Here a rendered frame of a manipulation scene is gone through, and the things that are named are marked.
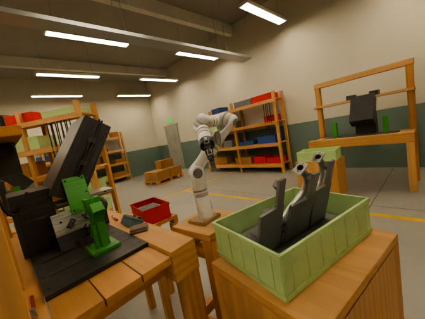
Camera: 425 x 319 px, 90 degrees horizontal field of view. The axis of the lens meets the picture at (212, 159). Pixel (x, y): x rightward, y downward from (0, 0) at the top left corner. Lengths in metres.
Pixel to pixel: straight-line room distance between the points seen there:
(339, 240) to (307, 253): 0.21
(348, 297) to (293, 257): 0.20
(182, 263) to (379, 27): 5.69
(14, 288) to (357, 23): 6.19
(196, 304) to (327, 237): 0.69
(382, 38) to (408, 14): 0.47
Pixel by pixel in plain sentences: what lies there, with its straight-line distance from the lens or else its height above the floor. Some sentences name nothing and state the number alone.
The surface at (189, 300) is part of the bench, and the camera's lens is 1.20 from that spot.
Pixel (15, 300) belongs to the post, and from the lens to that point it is 0.88.
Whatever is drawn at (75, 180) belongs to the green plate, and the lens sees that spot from 1.50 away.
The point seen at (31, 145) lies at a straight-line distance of 4.76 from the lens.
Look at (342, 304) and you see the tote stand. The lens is 0.89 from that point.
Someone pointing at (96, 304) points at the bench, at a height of 0.88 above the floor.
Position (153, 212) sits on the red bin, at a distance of 1.68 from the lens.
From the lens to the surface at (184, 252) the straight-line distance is 1.08.
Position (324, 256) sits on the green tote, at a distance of 0.97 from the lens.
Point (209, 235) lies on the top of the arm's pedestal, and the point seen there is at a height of 0.85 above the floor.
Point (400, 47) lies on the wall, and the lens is 5.86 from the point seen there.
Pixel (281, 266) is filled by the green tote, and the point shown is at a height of 0.92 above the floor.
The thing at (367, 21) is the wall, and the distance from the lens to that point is 6.07.
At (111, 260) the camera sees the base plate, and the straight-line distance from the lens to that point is 1.15.
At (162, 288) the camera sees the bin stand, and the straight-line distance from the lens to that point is 1.88.
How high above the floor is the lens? 1.37
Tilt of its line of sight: 7 degrees down
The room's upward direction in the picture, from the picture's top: 10 degrees counter-clockwise
